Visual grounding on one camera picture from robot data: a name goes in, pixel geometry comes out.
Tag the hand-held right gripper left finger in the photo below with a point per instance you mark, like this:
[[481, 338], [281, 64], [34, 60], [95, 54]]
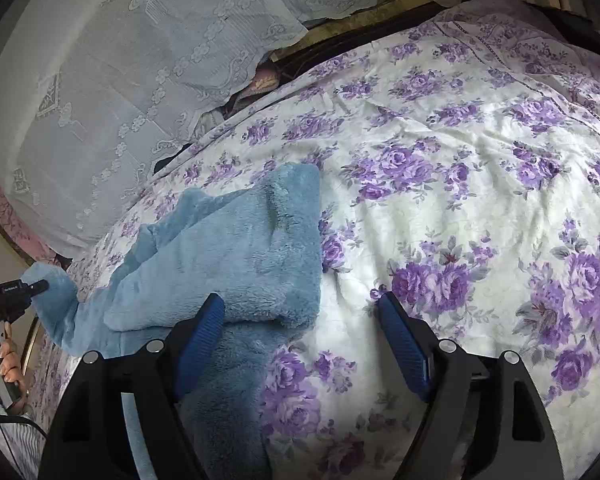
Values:
[[202, 340]]

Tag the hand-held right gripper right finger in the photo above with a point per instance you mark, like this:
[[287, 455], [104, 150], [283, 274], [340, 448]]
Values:
[[405, 345]]

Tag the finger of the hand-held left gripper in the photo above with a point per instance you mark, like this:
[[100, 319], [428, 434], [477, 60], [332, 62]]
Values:
[[36, 288]]

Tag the blue fleece garment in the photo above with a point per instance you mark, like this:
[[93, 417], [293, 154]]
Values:
[[220, 255]]

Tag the person's left hand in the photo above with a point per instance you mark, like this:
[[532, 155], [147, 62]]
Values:
[[9, 360]]

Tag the pink floral cloth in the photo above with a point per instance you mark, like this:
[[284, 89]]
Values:
[[10, 220]]

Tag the grey striped cloth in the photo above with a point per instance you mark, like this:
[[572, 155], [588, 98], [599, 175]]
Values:
[[5, 440]]

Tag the purple floral bedsheet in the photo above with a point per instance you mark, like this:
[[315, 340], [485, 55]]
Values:
[[455, 185]]

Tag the white lace cloth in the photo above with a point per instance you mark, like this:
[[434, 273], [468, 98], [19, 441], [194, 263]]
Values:
[[130, 85]]

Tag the pink yellow patterned cloth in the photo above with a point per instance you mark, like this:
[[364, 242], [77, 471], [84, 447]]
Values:
[[257, 85]]

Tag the gold wooden frame edge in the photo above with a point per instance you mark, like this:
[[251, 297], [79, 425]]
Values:
[[31, 340]]

